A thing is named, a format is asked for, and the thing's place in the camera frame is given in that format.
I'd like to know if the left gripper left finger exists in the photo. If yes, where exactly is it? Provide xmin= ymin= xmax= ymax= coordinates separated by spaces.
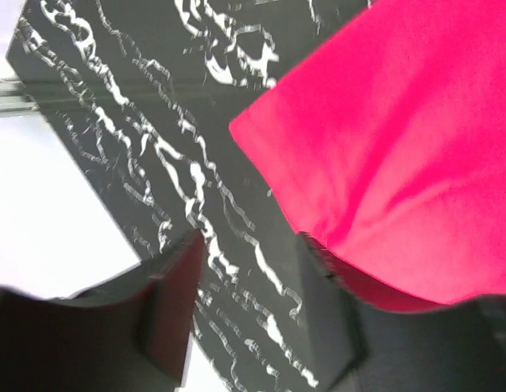
xmin=0 ymin=230 xmax=204 ymax=391

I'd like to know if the aluminium frame rail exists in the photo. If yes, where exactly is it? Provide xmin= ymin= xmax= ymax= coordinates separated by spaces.
xmin=0 ymin=80 xmax=39 ymax=118

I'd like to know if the pink t shirt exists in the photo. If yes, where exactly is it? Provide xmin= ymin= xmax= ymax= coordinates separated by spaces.
xmin=229 ymin=1 xmax=506 ymax=313

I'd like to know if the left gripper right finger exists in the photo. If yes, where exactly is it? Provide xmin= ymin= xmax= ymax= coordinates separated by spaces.
xmin=296 ymin=234 xmax=506 ymax=391

